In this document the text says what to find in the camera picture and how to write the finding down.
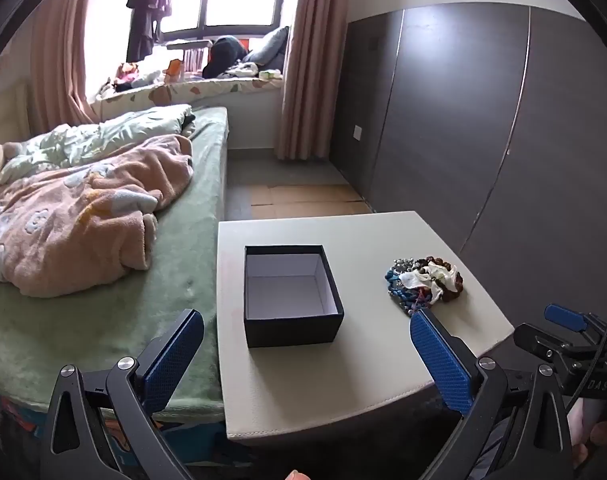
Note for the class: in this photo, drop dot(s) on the pile of colourful toys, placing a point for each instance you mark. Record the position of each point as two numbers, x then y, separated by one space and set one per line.
133 75

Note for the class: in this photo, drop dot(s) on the pink fleece blanket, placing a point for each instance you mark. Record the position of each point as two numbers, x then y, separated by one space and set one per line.
73 220

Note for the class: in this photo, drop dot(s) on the black bag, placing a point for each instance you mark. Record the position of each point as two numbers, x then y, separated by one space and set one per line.
226 57

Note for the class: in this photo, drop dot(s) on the flat cardboard sheet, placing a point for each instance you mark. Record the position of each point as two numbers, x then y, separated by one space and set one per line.
303 200

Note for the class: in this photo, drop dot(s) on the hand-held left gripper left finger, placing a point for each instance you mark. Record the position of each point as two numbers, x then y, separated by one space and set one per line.
173 360

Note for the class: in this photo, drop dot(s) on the white wall socket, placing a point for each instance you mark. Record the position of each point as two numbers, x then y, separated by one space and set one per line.
357 132

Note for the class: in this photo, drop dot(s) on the pink curtain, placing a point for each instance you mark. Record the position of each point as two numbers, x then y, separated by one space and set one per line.
308 60
63 50

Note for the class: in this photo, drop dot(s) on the green bed sheet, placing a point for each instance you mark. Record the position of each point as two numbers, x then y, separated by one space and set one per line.
193 200

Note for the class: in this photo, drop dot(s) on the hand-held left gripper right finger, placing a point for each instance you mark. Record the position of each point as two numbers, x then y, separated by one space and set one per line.
443 360

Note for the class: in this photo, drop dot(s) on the grey trousers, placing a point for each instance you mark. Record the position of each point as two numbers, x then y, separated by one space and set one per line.
489 452

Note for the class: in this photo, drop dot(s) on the dark hanging clothes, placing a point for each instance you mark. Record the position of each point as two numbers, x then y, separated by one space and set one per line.
146 10

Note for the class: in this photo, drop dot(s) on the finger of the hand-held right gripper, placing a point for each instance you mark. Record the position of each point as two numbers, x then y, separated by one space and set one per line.
533 339
563 316

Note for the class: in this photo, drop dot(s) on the black cardboard box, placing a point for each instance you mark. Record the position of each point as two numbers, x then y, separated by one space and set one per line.
293 300

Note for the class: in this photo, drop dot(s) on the grey pillow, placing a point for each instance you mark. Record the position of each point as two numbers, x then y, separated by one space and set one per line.
271 47

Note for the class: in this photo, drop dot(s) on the person's right hand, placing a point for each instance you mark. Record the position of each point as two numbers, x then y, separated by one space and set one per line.
603 435

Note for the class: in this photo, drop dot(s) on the patterned window seat cushion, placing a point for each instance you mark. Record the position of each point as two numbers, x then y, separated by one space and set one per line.
183 92

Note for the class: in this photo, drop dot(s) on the light green quilt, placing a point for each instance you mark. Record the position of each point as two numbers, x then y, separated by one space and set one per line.
108 130

